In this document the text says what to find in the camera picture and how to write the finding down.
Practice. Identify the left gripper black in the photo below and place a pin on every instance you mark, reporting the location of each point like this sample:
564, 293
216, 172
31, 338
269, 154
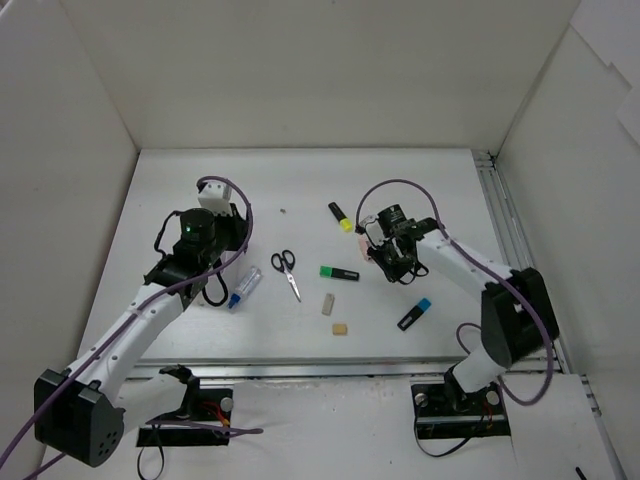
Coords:
235, 226

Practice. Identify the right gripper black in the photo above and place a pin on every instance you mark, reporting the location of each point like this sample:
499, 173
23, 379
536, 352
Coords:
385, 255

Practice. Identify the blue black highlighter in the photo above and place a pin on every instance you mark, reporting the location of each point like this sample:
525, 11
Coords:
414, 314

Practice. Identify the green black highlighter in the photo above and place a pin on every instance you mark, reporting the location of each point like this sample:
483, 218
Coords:
338, 273

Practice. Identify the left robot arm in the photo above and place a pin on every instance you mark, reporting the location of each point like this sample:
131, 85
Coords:
82, 411

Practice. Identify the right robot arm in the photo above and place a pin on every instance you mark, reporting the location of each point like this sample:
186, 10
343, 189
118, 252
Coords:
517, 318

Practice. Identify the pink mini stapler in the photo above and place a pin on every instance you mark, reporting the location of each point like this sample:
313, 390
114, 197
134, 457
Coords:
364, 246

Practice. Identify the yellow black highlighter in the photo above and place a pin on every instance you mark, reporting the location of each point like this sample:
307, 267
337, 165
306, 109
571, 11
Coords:
340, 216

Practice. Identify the blue cap glue bottle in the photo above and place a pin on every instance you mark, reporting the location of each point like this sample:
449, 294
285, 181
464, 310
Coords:
245, 287

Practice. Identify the white eraser in sleeve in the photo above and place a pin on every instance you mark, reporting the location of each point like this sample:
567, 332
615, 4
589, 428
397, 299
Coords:
328, 304

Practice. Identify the tan eraser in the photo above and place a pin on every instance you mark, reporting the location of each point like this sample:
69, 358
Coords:
339, 329

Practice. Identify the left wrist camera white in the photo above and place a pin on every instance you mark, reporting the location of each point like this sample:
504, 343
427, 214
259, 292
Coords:
215, 196

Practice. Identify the black handled scissors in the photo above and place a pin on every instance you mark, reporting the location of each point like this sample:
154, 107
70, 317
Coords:
284, 262

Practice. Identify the aluminium rail front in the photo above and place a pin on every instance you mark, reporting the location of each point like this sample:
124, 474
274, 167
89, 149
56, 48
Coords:
299, 368

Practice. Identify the aluminium rail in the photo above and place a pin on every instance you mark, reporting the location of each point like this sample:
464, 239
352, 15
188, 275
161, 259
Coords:
299, 368
513, 246

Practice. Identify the aluminium rail right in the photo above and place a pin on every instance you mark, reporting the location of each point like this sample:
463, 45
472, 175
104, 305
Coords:
513, 246

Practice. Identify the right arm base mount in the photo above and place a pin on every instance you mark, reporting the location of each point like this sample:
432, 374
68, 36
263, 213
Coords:
484, 414

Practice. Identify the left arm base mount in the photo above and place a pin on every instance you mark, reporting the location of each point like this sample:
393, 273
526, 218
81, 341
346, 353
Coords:
200, 405

